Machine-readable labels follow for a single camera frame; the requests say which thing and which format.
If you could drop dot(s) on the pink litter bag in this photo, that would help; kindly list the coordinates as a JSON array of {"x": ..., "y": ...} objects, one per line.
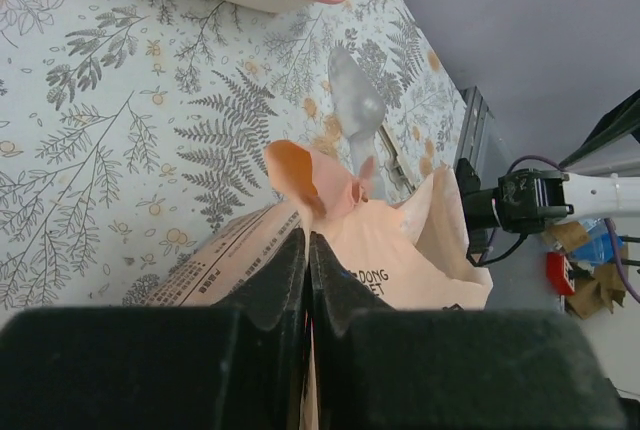
[{"x": 412, "y": 255}]

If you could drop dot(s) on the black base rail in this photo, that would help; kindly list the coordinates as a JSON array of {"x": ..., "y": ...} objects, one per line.
[{"x": 479, "y": 162}]

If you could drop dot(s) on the clear plastic scoop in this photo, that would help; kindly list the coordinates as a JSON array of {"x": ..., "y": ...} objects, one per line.
[{"x": 361, "y": 112}]

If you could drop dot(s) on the floral table mat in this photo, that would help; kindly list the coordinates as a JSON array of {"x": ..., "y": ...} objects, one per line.
[{"x": 131, "y": 130}]

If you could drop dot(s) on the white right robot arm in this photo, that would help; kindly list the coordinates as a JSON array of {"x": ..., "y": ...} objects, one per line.
[{"x": 529, "y": 201}]

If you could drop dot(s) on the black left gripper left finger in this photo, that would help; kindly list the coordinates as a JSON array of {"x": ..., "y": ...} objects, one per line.
[{"x": 150, "y": 355}]

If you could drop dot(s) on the beige bag clip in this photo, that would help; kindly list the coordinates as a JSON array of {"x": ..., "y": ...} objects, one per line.
[{"x": 396, "y": 164}]

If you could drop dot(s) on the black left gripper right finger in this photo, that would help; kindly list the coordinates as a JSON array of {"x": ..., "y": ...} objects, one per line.
[{"x": 450, "y": 365}]

